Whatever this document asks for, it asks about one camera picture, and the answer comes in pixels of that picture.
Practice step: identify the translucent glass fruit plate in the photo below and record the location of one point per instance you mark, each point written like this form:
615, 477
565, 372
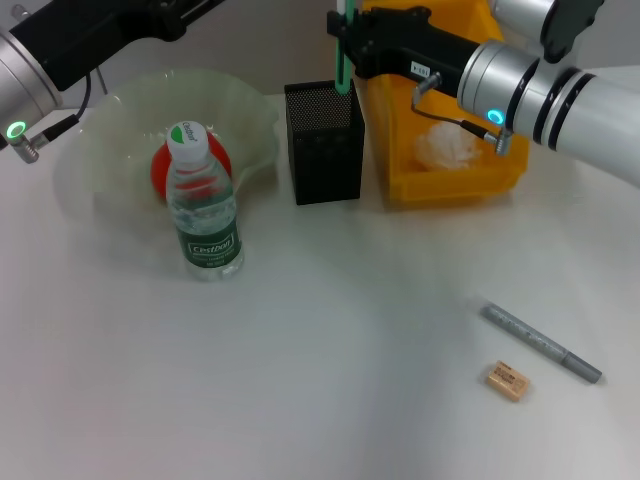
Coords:
120, 165

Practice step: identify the yellow plastic bin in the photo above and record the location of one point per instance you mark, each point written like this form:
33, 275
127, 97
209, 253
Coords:
450, 185

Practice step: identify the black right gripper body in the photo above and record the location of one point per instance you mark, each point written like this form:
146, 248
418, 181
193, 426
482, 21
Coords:
415, 50

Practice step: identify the white paper ball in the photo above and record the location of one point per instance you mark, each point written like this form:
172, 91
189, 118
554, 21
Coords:
445, 147

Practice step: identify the black mesh pen holder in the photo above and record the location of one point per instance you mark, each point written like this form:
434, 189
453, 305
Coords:
325, 155

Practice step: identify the beige eraser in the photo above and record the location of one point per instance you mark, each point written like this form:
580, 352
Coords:
507, 381

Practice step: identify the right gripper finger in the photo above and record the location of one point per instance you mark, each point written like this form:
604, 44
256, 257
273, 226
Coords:
336, 25
395, 12

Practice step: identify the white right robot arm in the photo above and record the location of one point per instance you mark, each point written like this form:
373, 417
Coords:
575, 110

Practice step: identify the clear green-label water bottle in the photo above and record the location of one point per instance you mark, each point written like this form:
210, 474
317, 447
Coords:
207, 210

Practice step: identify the gray marker pen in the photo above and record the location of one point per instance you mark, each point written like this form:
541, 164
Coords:
535, 340

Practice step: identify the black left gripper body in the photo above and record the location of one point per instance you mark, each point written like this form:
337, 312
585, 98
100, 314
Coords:
100, 35

